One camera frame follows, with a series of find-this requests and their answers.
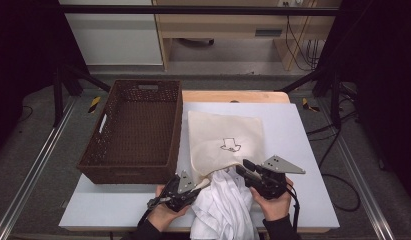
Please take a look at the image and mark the white cabinet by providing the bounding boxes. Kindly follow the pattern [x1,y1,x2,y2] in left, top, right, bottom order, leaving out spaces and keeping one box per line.
[58,0,164,67]

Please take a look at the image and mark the black curtain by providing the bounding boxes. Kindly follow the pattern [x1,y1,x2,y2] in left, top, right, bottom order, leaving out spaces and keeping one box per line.
[321,0,411,204]
[0,0,91,158]

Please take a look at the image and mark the black straight floor cables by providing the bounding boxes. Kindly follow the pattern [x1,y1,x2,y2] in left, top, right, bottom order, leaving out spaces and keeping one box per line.
[306,111,357,143]

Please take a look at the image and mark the yellow black tape strip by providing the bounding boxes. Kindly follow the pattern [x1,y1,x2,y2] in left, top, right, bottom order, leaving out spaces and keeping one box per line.
[87,95,102,114]
[301,97,321,113]

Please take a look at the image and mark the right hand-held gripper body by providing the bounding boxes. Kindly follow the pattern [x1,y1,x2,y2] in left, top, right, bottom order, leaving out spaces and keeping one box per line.
[245,154,306,201]

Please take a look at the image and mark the black metal stand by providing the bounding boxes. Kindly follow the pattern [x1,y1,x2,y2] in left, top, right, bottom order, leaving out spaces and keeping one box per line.
[276,66,357,131]
[52,63,111,128]

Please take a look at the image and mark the person's right hand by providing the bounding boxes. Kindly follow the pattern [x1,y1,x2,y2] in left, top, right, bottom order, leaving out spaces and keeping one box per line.
[248,177,294,222]

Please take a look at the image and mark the aluminium rail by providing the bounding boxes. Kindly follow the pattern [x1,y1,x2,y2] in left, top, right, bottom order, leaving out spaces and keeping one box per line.
[317,98,397,240]
[0,96,77,240]

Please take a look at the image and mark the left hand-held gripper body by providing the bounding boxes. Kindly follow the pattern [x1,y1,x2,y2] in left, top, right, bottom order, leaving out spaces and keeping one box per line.
[146,169,202,213]

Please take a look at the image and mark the white shirt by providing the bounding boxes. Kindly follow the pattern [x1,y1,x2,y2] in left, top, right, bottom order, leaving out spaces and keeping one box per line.
[189,166,261,240]

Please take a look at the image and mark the left hand-held gripper cable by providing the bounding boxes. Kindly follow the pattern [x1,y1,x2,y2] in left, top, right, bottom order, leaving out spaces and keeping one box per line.
[137,198,161,228]

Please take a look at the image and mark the person's left hand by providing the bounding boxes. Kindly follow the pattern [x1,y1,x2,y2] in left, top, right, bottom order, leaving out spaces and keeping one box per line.
[147,184,191,233]

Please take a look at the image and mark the light wooden desk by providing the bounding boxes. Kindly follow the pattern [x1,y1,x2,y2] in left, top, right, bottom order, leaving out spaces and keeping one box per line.
[152,0,342,72]

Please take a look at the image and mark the brown woven basket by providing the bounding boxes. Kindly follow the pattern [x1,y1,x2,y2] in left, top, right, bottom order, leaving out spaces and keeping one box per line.
[76,78,184,185]

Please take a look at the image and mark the right hand-held gripper cable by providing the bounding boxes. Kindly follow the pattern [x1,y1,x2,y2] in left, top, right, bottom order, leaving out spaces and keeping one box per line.
[286,183,301,233]

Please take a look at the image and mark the black looped floor cable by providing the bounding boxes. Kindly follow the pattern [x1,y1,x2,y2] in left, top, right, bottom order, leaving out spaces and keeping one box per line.
[321,173,361,213]

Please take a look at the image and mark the hand-held gripper cable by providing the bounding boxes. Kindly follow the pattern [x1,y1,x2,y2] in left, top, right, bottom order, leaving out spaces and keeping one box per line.
[286,183,301,233]
[137,198,161,228]

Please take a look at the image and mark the black hanging desk cables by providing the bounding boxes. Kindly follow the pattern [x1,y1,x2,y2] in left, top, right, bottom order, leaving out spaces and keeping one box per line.
[284,14,322,72]

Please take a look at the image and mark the cream canvas tote bag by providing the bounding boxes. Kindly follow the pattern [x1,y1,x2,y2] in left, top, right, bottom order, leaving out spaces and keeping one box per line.
[187,110,266,192]

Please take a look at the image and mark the black horizontal bar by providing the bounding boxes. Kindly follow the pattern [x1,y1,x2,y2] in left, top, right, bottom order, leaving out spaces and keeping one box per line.
[59,4,341,17]

